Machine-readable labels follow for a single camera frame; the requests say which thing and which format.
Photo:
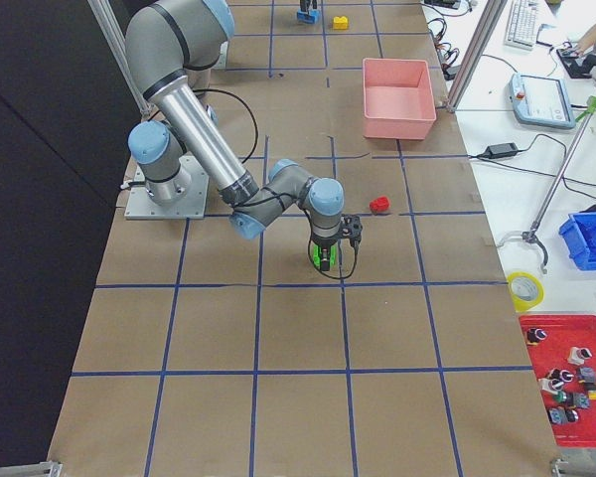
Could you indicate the yellow toy block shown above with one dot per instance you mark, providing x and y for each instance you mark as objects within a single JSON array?
[{"x": 340, "y": 23}]

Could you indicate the black power adapter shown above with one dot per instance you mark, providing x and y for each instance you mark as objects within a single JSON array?
[{"x": 500, "y": 151}]

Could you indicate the pink plastic box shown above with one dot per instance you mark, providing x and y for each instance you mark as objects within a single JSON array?
[{"x": 398, "y": 99}]

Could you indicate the aluminium frame post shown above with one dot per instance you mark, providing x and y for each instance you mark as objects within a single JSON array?
[{"x": 490, "y": 16}]

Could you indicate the white keyboard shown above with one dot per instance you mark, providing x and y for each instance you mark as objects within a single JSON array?
[{"x": 521, "y": 25}]

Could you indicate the red plastic tray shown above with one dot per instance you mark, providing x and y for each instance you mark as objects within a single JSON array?
[{"x": 562, "y": 350}]

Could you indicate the yellow tape roll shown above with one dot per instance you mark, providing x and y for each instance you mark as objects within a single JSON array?
[{"x": 526, "y": 290}]

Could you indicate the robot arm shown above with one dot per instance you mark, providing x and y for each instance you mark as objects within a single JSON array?
[{"x": 163, "y": 42}]

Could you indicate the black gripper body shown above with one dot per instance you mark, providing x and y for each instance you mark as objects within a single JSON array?
[{"x": 323, "y": 244}]

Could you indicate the long reach grabber tool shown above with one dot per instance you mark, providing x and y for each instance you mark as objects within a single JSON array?
[{"x": 530, "y": 235}]

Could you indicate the teach pendant tablet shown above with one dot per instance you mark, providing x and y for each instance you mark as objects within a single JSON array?
[{"x": 541, "y": 101}]

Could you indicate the red toy block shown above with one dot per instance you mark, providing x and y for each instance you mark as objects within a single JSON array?
[{"x": 379, "y": 205}]

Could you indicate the blue toy block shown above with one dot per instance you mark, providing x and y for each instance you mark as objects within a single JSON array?
[{"x": 308, "y": 17}]

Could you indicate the blue storage bin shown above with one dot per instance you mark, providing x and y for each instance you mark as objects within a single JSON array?
[{"x": 579, "y": 235}]

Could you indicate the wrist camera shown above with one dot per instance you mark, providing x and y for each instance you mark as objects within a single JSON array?
[{"x": 351, "y": 229}]

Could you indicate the green toy block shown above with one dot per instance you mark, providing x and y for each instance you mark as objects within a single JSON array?
[{"x": 322, "y": 261}]

